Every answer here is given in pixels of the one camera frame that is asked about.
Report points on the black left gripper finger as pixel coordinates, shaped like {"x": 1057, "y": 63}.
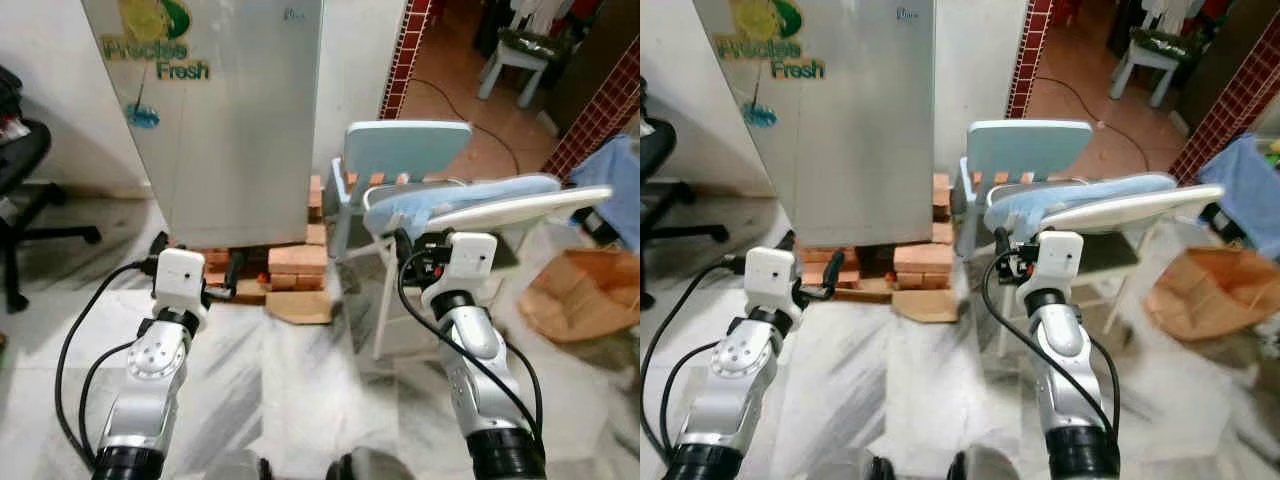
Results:
{"x": 834, "y": 270}
{"x": 236, "y": 270}
{"x": 789, "y": 242}
{"x": 161, "y": 245}

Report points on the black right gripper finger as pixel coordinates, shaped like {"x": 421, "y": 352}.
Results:
{"x": 404, "y": 245}
{"x": 1001, "y": 244}

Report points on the silver fridge with green sticker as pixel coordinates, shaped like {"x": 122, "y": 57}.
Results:
{"x": 230, "y": 140}
{"x": 850, "y": 140}

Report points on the red brick stack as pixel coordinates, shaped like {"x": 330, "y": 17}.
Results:
{"x": 298, "y": 262}
{"x": 920, "y": 262}

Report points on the flat cardboard piece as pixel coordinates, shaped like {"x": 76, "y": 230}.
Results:
{"x": 925, "y": 305}
{"x": 300, "y": 307}

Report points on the blue towel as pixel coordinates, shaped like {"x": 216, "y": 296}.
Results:
{"x": 470, "y": 196}
{"x": 1080, "y": 195}

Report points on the light blue plastic chair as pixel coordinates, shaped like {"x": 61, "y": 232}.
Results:
{"x": 400, "y": 148}
{"x": 1025, "y": 148}

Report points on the white ironing board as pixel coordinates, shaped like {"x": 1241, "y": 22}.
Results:
{"x": 520, "y": 208}
{"x": 1140, "y": 208}

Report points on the open cardboard box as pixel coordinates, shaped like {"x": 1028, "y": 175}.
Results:
{"x": 1210, "y": 290}
{"x": 580, "y": 295}

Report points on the black office chair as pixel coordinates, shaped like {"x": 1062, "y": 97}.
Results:
{"x": 658, "y": 150}
{"x": 20, "y": 160}

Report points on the robot left leg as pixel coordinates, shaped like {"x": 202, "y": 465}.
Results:
{"x": 850, "y": 468}
{"x": 235, "y": 468}

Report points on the robot leg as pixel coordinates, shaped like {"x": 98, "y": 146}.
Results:
{"x": 365, "y": 466}
{"x": 850, "y": 468}
{"x": 235, "y": 468}
{"x": 985, "y": 466}

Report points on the blue cloth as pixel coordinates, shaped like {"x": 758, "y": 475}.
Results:
{"x": 615, "y": 190}
{"x": 1245, "y": 190}

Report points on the robot right leg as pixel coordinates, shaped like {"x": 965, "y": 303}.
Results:
{"x": 365, "y": 466}
{"x": 985, "y": 466}

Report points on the light blue plastic stool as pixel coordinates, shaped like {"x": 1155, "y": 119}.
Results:
{"x": 1145, "y": 57}
{"x": 515, "y": 60}

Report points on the dark green bag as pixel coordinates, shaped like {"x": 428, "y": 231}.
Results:
{"x": 530, "y": 45}
{"x": 1165, "y": 45}

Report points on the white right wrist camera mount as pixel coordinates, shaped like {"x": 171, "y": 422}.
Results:
{"x": 465, "y": 262}
{"x": 1060, "y": 260}

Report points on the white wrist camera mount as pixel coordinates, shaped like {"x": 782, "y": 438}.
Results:
{"x": 180, "y": 280}
{"x": 1060, "y": 260}
{"x": 770, "y": 280}
{"x": 465, "y": 262}

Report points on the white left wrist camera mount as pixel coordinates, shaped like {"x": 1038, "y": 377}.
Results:
{"x": 770, "y": 280}
{"x": 180, "y": 280}

